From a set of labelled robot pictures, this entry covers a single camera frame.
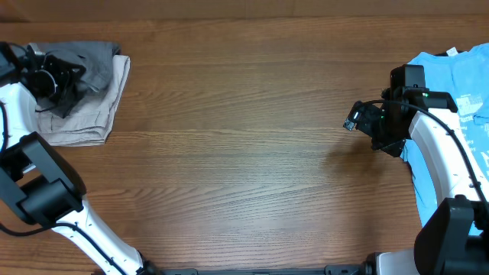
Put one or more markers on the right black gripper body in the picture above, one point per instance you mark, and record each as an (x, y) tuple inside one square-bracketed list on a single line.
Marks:
[(387, 132)]

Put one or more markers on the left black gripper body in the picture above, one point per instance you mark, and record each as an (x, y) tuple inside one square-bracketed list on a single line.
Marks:
[(56, 81)]

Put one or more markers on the grey shorts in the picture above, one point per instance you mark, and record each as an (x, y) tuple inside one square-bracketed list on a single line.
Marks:
[(95, 56)]

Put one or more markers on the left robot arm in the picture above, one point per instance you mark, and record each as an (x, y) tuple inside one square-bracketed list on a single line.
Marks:
[(37, 184)]

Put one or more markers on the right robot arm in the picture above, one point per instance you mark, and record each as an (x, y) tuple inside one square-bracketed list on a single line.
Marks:
[(455, 238)]

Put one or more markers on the folded beige shorts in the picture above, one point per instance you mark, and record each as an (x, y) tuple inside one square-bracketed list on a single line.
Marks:
[(92, 119)]

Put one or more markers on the light blue printed t-shirt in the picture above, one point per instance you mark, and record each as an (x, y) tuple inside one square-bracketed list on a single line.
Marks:
[(465, 77)]

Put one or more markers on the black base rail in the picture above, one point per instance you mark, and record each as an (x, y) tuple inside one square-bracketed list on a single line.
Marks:
[(335, 269)]

